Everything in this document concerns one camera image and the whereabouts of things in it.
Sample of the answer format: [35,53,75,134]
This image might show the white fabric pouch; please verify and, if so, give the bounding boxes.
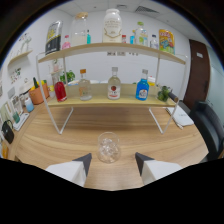
[165,105,195,128]

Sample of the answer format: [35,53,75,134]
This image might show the small pink bottle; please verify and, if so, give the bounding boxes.
[61,34,72,50]

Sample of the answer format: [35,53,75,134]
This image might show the white tray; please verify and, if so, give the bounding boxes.
[12,112,30,132]

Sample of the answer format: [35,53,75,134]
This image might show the wooden wall shelf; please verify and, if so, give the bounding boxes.
[7,49,34,68]

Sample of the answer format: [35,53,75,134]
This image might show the brown door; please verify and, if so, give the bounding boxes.
[182,39,212,111]

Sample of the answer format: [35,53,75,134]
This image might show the blue liquid bottle silver cap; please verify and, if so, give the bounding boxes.
[135,69,150,101]

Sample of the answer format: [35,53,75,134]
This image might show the clear glass with ice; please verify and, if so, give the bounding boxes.
[96,131,122,164]

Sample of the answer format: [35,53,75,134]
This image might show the clear bottle with green cap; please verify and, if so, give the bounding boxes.
[134,21,149,47]

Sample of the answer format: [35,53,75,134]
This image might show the black kettle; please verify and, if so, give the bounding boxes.
[1,119,15,145]

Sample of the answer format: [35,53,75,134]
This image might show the red liquid glass bottle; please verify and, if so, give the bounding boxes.
[53,73,68,103]

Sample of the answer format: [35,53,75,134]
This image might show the black and yellow can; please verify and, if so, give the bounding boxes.
[44,20,64,55]

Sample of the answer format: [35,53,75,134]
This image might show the ceiling air vent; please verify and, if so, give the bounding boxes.
[134,5,159,14]

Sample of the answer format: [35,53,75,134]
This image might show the white figurine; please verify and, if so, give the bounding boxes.
[18,32,33,53]

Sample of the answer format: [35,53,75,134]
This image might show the green cup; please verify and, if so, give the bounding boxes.
[11,111,21,124]

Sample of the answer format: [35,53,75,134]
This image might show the green potted plant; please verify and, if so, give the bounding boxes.
[59,70,76,84]

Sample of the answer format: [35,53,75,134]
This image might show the glass jar of green limes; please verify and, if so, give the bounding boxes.
[156,85,173,103]

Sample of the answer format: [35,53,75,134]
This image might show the glass jar with wooden lid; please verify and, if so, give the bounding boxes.
[70,12,89,47]

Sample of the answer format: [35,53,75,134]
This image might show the yellow snack bag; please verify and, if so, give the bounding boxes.
[158,28,176,55]

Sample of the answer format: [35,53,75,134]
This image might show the white milk bottle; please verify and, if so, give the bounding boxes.
[102,8,123,44]

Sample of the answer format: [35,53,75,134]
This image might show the light blue bottle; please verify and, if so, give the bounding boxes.
[24,97,35,113]

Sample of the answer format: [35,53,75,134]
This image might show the small clear bottle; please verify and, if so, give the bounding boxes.
[149,34,160,50]

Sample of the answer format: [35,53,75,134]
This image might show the clear bottle with red label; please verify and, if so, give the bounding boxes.
[107,66,122,101]

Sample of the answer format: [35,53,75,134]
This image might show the white two-tier wooden shelf rack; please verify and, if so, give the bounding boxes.
[35,42,188,136]

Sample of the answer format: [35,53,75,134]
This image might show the dark muddler with wooden end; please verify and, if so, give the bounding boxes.
[168,91,180,103]

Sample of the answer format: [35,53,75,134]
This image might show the black chair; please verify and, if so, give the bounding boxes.
[189,100,224,161]

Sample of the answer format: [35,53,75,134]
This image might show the orange basket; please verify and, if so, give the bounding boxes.
[28,82,50,106]

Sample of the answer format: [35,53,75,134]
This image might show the small blue bottle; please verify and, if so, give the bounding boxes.
[129,29,136,45]

